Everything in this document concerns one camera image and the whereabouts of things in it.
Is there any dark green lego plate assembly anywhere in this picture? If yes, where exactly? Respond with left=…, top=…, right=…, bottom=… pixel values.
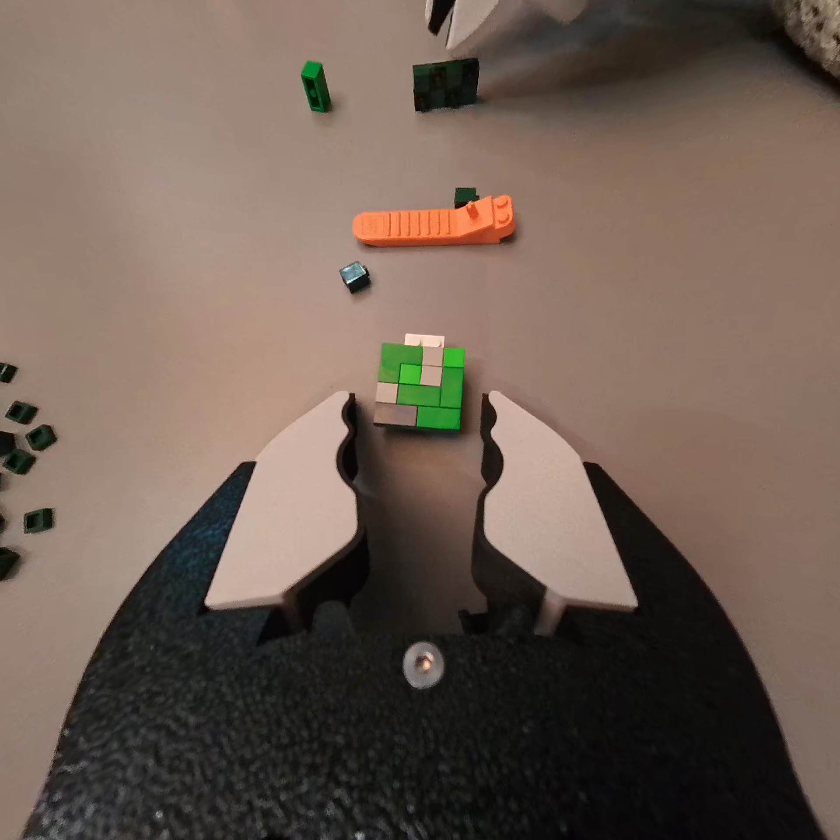
left=411, top=57, right=481, bottom=113

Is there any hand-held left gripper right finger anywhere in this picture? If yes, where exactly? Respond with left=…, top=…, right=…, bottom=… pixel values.
left=471, top=389, right=640, bottom=637

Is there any pile of dark green bricks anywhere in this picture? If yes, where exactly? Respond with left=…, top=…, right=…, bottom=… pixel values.
left=0, top=360, right=59, bottom=584

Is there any speckled grey cloth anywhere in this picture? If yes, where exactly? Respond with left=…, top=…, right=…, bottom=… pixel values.
left=764, top=0, right=840, bottom=74

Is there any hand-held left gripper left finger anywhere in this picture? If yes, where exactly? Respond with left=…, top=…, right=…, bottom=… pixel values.
left=203, top=389, right=371, bottom=632

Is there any green and grey lego assembly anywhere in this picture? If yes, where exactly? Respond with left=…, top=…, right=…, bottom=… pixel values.
left=373, top=332, right=468, bottom=435

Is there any tall bright green lego brick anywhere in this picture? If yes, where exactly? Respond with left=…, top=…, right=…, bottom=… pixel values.
left=300, top=59, right=333, bottom=114

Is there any orange lego brick separator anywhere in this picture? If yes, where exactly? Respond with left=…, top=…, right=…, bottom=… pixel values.
left=352, top=194, right=517, bottom=249

